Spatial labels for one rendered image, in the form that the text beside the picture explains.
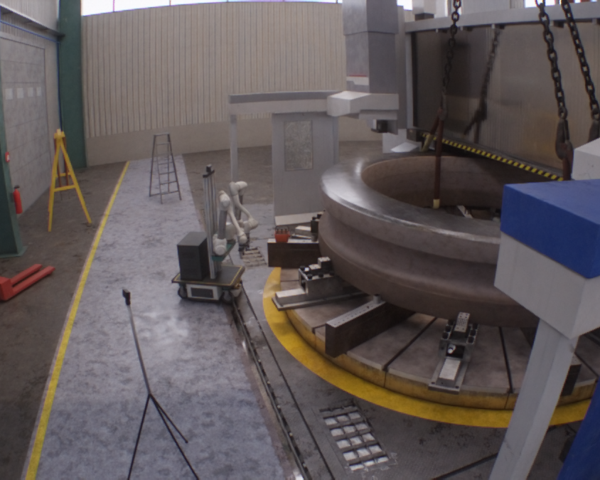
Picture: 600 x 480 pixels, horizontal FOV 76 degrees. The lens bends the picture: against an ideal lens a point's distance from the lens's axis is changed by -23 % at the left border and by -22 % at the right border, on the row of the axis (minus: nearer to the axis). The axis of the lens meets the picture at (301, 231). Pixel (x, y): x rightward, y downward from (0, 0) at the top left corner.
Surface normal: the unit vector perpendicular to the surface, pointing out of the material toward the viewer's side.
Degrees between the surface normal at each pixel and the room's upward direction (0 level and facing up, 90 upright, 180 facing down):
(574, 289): 90
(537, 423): 90
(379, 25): 90
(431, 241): 90
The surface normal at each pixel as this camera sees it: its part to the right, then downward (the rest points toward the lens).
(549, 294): -0.96, 0.11
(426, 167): 0.29, 0.30
